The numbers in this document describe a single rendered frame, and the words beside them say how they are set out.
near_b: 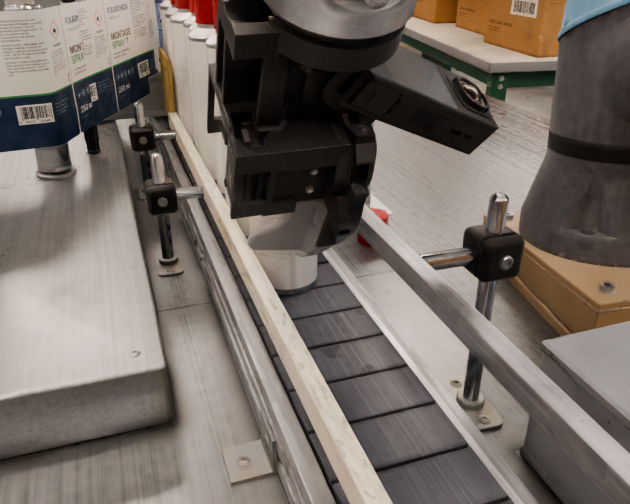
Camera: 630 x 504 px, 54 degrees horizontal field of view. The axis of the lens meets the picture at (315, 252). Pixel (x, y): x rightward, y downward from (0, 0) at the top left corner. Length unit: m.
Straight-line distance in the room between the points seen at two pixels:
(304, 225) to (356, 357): 0.10
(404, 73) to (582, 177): 0.27
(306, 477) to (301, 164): 0.17
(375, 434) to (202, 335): 0.22
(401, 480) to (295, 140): 0.19
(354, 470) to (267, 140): 0.17
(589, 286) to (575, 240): 0.05
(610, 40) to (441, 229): 0.29
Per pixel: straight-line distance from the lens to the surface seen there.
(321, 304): 0.48
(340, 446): 0.31
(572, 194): 0.58
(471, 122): 0.37
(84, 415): 0.45
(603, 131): 0.57
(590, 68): 0.57
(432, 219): 0.76
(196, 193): 0.63
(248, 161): 0.32
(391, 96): 0.33
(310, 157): 0.33
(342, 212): 0.36
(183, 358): 0.52
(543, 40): 2.20
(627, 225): 0.58
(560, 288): 0.56
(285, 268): 0.48
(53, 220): 0.67
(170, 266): 0.65
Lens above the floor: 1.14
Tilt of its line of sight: 27 degrees down
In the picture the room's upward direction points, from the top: straight up
